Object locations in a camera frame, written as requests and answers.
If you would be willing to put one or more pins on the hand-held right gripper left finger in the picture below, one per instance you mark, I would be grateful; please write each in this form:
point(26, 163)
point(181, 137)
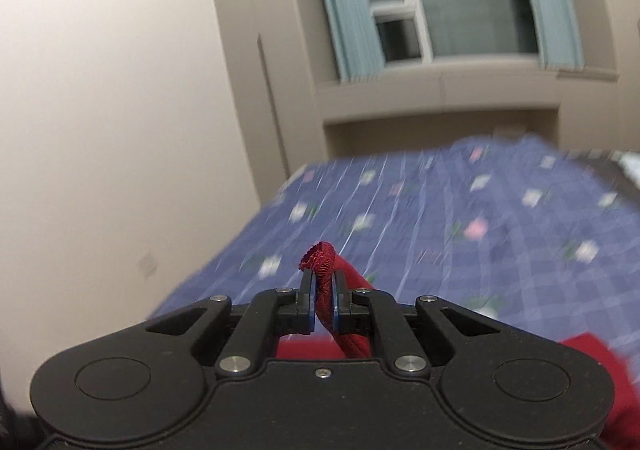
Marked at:
point(309, 305)

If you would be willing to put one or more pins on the blue checked floral blanket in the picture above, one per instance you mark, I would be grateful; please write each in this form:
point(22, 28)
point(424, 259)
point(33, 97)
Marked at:
point(425, 240)

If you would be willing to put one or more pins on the red sweater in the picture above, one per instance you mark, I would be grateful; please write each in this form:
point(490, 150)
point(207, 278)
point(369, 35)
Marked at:
point(350, 275)

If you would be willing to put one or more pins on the light blue curtain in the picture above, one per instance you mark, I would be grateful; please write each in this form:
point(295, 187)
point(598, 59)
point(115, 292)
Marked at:
point(550, 5)
point(350, 20)

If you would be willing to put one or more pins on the beige window cabinet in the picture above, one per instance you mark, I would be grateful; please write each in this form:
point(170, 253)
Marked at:
point(440, 90)

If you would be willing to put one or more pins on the beige wardrobe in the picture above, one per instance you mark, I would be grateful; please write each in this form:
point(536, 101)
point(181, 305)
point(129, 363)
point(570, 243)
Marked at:
point(610, 5)
point(250, 55)

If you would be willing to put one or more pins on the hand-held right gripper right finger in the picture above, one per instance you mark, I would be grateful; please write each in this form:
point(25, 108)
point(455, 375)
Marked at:
point(340, 305)

